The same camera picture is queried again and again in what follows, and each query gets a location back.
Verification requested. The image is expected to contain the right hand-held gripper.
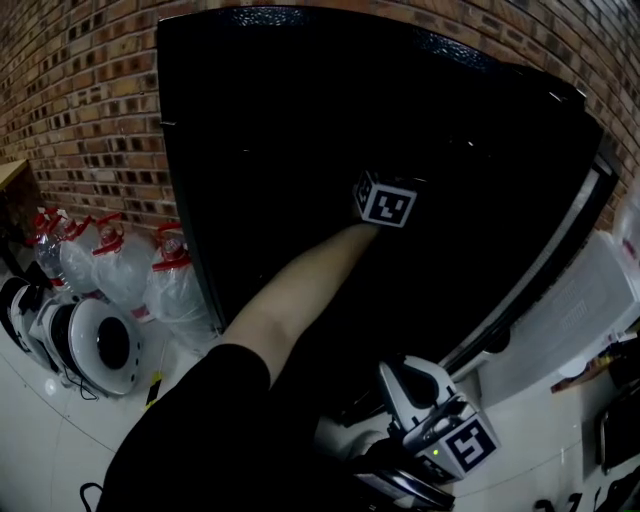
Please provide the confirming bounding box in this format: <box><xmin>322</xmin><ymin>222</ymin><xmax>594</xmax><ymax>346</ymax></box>
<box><xmin>377</xmin><ymin>354</ymin><xmax>502</xmax><ymax>483</ymax></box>

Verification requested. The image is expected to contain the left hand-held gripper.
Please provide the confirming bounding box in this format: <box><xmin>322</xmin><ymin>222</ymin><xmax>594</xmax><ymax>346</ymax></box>
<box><xmin>352</xmin><ymin>170</ymin><xmax>419</xmax><ymax>229</ymax></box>

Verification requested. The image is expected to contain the black refrigerator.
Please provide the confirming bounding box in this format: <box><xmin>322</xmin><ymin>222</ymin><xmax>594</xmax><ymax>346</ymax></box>
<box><xmin>155</xmin><ymin>5</ymin><xmax>604</xmax><ymax>396</ymax></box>

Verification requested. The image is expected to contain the person's left forearm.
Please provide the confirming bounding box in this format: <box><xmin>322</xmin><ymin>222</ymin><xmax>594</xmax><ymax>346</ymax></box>
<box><xmin>219</xmin><ymin>219</ymin><xmax>381</xmax><ymax>391</ymax></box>

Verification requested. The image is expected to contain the person's white shoe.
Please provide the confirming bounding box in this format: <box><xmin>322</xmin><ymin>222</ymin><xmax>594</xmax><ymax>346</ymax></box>
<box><xmin>314</xmin><ymin>414</ymin><xmax>391</xmax><ymax>461</ymax></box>

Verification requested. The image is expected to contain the white water dispenser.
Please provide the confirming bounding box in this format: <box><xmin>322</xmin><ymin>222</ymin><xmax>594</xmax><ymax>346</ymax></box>
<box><xmin>479</xmin><ymin>229</ymin><xmax>640</xmax><ymax>406</ymax></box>

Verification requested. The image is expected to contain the reddish brown box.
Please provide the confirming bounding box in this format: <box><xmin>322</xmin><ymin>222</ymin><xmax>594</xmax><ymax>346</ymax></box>
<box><xmin>549</xmin><ymin>349</ymin><xmax>619</xmax><ymax>395</ymax></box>

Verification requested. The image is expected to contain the black metal cart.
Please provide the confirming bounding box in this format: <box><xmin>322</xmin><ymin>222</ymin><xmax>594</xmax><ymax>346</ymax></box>
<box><xmin>597</xmin><ymin>377</ymin><xmax>640</xmax><ymax>475</ymax></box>

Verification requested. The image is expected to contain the person's black clothing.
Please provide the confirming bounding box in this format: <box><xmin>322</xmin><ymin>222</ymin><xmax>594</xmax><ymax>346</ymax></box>
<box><xmin>97</xmin><ymin>342</ymin><xmax>456</xmax><ymax>512</ymax></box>

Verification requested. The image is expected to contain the inverted dispenser water bottle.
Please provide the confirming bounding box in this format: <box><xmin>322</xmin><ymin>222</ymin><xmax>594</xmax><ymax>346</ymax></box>
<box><xmin>612</xmin><ymin>184</ymin><xmax>640</xmax><ymax>274</ymax></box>

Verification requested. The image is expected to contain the yellow black striped strip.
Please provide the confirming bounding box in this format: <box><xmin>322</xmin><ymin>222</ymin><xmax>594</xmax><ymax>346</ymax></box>
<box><xmin>143</xmin><ymin>370</ymin><xmax>165</xmax><ymax>412</ymax></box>

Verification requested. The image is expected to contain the white round device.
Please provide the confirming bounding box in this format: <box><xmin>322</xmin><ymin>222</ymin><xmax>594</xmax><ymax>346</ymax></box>
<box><xmin>29</xmin><ymin>294</ymin><xmax>146</xmax><ymax>396</ymax></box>
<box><xmin>0</xmin><ymin>274</ymin><xmax>51</xmax><ymax>361</ymax></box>

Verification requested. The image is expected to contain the clear water jug red cap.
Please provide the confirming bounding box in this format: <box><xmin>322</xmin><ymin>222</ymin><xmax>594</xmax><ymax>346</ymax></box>
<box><xmin>27</xmin><ymin>207</ymin><xmax>69</xmax><ymax>291</ymax></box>

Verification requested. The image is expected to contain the wooden table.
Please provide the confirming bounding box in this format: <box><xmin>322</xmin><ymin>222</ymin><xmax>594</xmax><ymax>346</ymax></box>
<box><xmin>0</xmin><ymin>158</ymin><xmax>29</xmax><ymax>191</ymax></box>

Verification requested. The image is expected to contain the thin black floor cable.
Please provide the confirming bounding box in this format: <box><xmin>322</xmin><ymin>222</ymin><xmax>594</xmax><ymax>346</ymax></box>
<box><xmin>59</xmin><ymin>367</ymin><xmax>101</xmax><ymax>402</ymax></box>

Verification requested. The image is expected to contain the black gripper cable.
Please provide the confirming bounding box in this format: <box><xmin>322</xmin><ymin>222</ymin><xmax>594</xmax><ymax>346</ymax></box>
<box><xmin>78</xmin><ymin>481</ymin><xmax>105</xmax><ymax>512</ymax></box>

